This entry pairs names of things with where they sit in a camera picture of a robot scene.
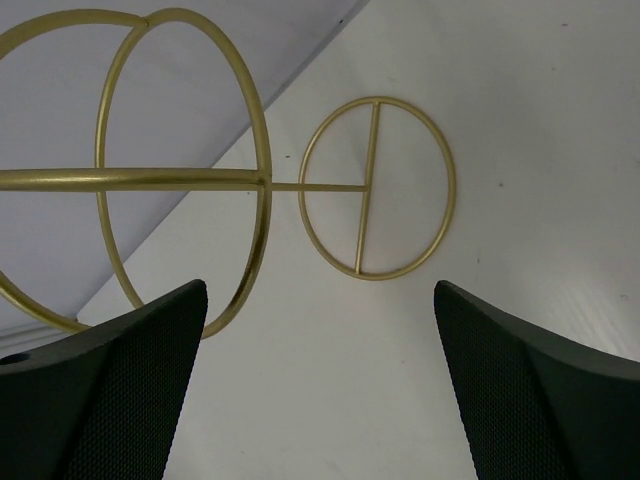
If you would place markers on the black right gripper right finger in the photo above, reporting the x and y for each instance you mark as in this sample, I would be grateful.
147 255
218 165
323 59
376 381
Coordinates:
534 404

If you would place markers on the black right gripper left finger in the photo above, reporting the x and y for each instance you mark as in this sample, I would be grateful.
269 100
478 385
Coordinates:
103 403

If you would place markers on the gold wire hat stand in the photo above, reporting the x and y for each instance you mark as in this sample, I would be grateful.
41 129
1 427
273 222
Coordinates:
100 180

